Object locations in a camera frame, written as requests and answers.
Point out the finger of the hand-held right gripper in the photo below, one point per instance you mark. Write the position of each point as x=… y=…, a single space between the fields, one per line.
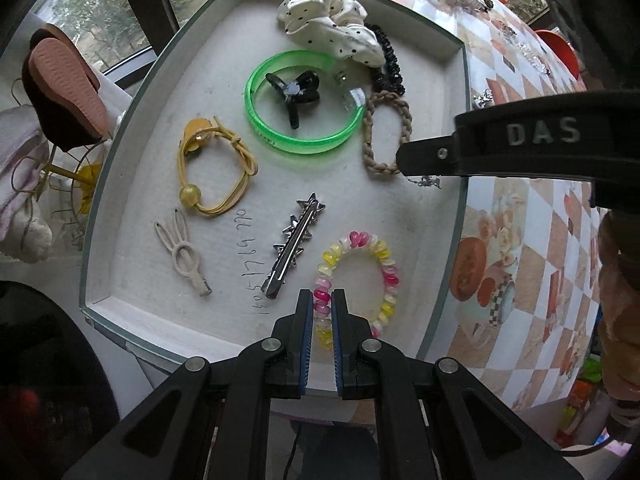
x=425 y=155

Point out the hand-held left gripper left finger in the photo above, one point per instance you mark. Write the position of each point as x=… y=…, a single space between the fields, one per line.
x=305 y=340

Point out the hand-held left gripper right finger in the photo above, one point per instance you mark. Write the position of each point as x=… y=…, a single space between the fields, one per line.
x=337 y=340

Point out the white polka dot scrunchie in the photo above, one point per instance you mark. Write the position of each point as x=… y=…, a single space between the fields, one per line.
x=320 y=15

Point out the white shallow cardboard box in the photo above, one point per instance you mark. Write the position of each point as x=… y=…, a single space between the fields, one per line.
x=150 y=210

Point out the small silver jewelry piece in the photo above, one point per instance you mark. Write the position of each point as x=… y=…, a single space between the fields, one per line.
x=484 y=98

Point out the red plastic chair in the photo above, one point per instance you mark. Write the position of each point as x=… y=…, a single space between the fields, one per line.
x=562 y=50

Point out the silver star hair clip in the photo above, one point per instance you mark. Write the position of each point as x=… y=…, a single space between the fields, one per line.
x=295 y=245

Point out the checkered printed tablecloth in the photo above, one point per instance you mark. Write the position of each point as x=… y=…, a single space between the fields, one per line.
x=525 y=260

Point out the black bow hair clip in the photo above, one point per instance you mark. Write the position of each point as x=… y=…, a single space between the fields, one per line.
x=295 y=92

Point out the cream rabbit hair clip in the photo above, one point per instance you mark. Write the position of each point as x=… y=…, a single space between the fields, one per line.
x=182 y=255

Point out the green translucent bangle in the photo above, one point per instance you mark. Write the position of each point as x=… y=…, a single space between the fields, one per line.
x=260 y=125

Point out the white crumpled cloth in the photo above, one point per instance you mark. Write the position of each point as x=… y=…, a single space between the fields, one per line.
x=20 y=175

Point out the brown slipper with pink sole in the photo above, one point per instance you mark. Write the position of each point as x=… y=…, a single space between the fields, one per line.
x=60 y=80

